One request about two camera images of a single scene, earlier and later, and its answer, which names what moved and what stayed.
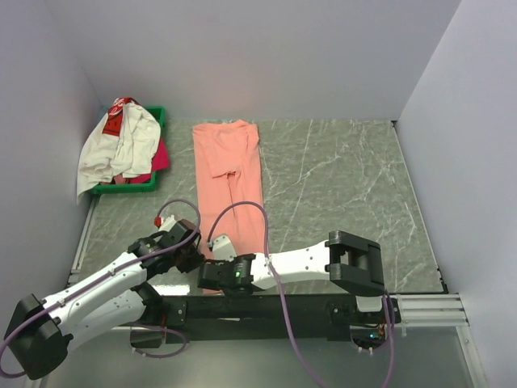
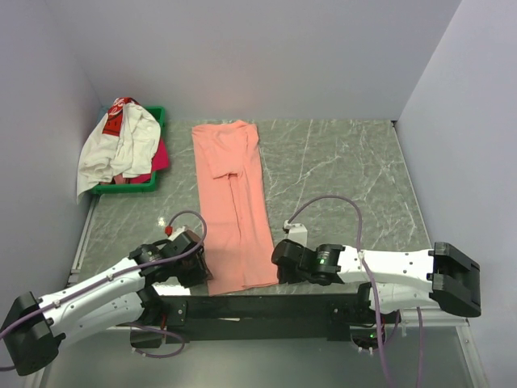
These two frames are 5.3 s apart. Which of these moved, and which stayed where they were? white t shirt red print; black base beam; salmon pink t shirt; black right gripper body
Moved: black right gripper body
Stayed: black base beam; salmon pink t shirt; white t shirt red print
